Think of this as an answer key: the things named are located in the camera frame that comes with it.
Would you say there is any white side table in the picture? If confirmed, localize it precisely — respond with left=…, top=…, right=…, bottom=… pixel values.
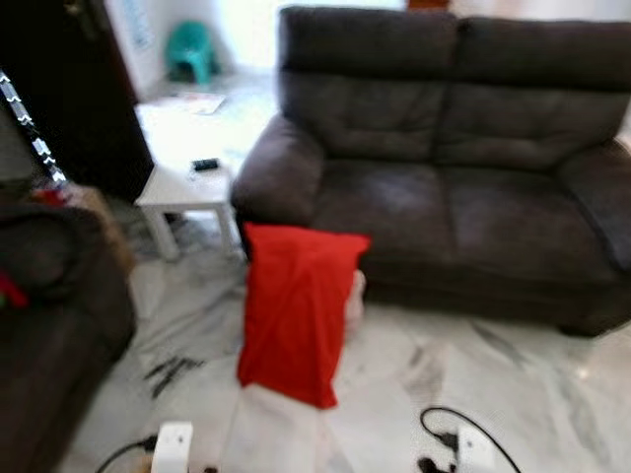
left=135, top=158, right=244, bottom=262

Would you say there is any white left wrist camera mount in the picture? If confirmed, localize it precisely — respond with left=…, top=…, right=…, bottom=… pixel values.
left=151, top=422, right=195, bottom=473

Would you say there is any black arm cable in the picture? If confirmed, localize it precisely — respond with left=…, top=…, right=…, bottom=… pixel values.
left=96, top=436, right=160, bottom=473
left=419, top=406, right=525, bottom=473

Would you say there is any dark grey two-seat sofa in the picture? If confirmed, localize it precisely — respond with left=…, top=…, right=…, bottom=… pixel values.
left=230, top=5, right=631, bottom=337

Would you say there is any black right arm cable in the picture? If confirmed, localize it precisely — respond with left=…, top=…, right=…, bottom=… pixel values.
left=419, top=406, right=525, bottom=473

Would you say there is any flat printed paper sheet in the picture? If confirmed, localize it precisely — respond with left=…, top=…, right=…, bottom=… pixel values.
left=168, top=92, right=227, bottom=116

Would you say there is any pink cat face pillow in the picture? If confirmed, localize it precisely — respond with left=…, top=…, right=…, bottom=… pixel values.
left=344, top=270, right=368, bottom=327

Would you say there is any red cloth item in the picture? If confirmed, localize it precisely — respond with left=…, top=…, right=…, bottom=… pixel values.
left=0, top=271, right=30, bottom=309

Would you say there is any red pillow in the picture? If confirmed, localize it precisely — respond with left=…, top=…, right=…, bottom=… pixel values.
left=237, top=223, right=372, bottom=410

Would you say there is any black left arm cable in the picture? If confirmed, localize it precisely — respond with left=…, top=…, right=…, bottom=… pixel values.
left=96, top=436, right=160, bottom=473

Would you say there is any small red object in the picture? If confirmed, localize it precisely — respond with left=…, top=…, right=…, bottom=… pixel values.
left=30, top=185, right=71, bottom=207

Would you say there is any dark brown armchair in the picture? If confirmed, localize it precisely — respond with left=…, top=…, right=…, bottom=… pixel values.
left=0, top=192, right=138, bottom=473

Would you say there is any dark wooden door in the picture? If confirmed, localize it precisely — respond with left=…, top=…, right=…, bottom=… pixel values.
left=0, top=0, right=155, bottom=203

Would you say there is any black white patterned strap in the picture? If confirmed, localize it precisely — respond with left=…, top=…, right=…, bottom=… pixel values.
left=0, top=69, right=68, bottom=188

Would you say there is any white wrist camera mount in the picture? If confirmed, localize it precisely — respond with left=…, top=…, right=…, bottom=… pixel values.
left=151, top=422, right=195, bottom=473
left=456, top=426, right=500, bottom=473

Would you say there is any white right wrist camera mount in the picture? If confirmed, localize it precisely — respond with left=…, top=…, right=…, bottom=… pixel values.
left=456, top=426, right=500, bottom=473

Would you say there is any teal plastic child chair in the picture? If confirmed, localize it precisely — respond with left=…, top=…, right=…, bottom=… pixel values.
left=165, top=22, right=221, bottom=86

